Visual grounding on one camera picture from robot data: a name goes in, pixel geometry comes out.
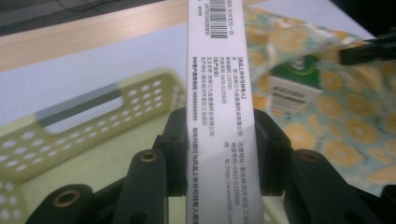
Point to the orange print cloth bag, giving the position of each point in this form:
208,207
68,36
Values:
348,124

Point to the long white and green box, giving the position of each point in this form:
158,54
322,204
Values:
222,124

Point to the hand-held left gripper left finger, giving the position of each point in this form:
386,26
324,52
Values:
177,155

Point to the pale yellow plastic basket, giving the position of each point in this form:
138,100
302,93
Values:
93,155

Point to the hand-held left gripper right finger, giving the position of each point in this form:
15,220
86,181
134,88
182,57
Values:
271,155

